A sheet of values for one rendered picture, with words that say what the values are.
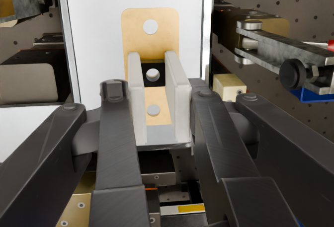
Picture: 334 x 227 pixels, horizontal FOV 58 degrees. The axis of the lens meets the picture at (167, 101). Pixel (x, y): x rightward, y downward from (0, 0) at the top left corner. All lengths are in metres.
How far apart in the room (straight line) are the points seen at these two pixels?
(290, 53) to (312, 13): 0.54
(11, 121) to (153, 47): 0.38
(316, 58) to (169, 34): 0.15
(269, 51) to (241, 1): 0.43
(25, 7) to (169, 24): 0.27
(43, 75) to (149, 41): 0.34
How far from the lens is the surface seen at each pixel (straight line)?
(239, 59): 0.42
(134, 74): 0.15
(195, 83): 0.16
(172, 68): 0.16
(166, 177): 0.57
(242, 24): 0.41
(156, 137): 0.53
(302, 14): 0.87
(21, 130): 0.55
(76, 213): 0.55
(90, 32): 0.47
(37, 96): 0.54
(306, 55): 0.32
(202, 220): 0.61
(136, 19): 0.20
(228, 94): 0.44
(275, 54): 0.38
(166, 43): 0.21
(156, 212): 0.52
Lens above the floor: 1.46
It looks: 67 degrees down
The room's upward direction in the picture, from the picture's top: 166 degrees clockwise
